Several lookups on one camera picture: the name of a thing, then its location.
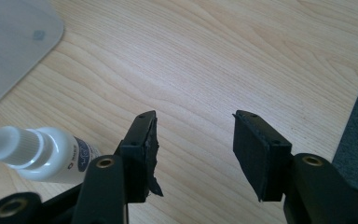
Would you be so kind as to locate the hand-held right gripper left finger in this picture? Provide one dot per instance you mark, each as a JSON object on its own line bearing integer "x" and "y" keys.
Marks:
{"x": 136, "y": 161}

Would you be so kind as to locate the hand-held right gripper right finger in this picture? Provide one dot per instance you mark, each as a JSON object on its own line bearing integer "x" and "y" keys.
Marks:
{"x": 258, "y": 155}

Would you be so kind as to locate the white dropper bottle blue label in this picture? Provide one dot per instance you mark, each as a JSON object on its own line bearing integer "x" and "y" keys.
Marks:
{"x": 52, "y": 155}

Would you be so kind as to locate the clear plastic storage box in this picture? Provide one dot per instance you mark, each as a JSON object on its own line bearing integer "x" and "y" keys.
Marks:
{"x": 9, "y": 46}

